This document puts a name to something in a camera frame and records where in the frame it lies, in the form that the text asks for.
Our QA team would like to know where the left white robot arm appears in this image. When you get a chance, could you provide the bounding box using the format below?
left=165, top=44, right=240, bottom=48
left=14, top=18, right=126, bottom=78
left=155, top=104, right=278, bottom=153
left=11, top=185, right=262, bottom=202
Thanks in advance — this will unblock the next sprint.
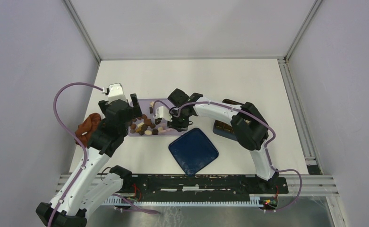
left=36, top=94, right=142, bottom=227

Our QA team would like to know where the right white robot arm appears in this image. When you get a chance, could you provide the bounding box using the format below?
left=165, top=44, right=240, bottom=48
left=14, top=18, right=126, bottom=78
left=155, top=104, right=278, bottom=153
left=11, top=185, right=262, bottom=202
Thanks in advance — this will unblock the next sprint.
left=168, top=88, right=279, bottom=193

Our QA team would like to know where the purple chocolate tray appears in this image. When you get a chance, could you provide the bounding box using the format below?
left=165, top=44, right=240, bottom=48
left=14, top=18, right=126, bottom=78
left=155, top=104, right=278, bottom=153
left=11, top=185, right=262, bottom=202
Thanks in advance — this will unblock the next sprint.
left=128, top=99, right=185, bottom=137

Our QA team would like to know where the blue tin chocolate box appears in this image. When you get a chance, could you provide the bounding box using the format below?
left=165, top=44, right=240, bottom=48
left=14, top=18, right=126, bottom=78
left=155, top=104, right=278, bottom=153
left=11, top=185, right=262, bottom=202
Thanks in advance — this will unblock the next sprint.
left=213, top=99, right=242, bottom=141

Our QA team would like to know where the blue tin lid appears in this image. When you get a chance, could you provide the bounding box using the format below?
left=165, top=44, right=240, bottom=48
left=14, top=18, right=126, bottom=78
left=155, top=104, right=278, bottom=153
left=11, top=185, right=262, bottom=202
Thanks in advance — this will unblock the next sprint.
left=168, top=128, right=219, bottom=176

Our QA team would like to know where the brown crumpled cloth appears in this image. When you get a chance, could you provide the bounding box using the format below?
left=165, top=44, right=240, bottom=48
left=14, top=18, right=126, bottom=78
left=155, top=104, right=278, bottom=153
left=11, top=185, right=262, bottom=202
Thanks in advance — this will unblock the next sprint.
left=75, top=113, right=101, bottom=147

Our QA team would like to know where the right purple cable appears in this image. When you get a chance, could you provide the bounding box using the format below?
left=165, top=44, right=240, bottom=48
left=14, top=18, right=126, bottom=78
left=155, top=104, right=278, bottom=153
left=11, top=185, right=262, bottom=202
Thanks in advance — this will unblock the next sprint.
left=153, top=100, right=303, bottom=212

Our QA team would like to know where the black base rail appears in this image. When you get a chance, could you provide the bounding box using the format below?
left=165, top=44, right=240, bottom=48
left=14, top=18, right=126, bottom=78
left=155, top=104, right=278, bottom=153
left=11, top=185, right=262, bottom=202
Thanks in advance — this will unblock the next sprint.
left=117, top=174, right=289, bottom=202

